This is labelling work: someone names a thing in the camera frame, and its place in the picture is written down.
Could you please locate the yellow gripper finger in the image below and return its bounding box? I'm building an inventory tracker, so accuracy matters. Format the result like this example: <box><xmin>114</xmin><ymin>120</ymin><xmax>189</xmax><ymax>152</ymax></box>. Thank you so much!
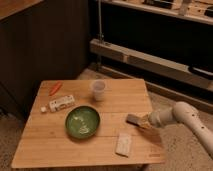
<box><xmin>139</xmin><ymin>121</ymin><xmax>153</xmax><ymax>130</ymax></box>
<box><xmin>142</xmin><ymin>115</ymin><xmax>150</xmax><ymax>120</ymax></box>

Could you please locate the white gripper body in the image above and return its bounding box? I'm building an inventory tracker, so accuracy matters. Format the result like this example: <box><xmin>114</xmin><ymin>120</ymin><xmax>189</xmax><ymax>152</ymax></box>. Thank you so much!
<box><xmin>148</xmin><ymin>109</ymin><xmax>173</xmax><ymax>128</ymax></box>

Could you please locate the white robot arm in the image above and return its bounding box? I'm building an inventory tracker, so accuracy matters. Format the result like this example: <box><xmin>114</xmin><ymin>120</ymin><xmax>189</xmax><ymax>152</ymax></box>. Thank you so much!
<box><xmin>138</xmin><ymin>101</ymin><xmax>213</xmax><ymax>159</ymax></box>

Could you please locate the clear plastic cup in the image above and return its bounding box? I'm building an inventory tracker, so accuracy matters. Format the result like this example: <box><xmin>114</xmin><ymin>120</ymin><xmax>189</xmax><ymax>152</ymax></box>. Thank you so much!
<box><xmin>90</xmin><ymin>80</ymin><xmax>106</xmax><ymax>101</ymax></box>

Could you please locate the green bowl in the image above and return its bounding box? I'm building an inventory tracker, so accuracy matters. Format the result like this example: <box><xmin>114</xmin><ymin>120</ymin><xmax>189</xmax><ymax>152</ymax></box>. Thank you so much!
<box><xmin>65</xmin><ymin>106</ymin><xmax>101</xmax><ymax>139</ymax></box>

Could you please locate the wooden folding table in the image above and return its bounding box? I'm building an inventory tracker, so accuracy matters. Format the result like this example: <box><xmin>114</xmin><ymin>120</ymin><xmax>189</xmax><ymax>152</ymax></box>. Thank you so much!
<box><xmin>12</xmin><ymin>79</ymin><xmax>165</xmax><ymax>169</ymax></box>

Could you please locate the wooden shelf rack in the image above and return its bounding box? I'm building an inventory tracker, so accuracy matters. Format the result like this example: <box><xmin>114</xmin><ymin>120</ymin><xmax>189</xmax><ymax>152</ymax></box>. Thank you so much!
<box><xmin>89</xmin><ymin>0</ymin><xmax>213</xmax><ymax>94</ymax></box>

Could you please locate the orange carrot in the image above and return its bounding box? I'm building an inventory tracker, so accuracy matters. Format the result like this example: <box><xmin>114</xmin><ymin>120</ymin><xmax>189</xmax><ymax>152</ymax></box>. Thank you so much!
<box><xmin>49</xmin><ymin>82</ymin><xmax>62</xmax><ymax>96</ymax></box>

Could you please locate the dark wooden cabinet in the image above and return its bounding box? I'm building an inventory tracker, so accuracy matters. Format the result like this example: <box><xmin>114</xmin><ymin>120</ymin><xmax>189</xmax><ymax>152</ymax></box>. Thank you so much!
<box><xmin>0</xmin><ymin>0</ymin><xmax>89</xmax><ymax>117</ymax></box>

